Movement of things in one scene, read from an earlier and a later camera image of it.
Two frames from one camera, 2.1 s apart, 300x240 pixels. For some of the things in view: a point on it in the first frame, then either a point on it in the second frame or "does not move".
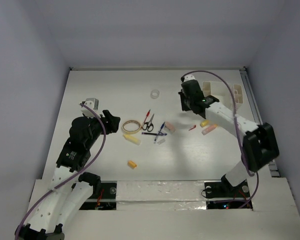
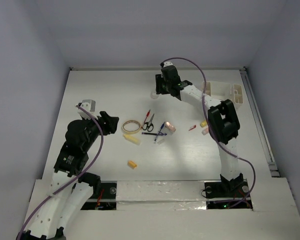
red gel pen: [147, 114] does not move
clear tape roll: [155, 94] does not move
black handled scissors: [149, 126] does not move
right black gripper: [185, 107] → [159, 79]
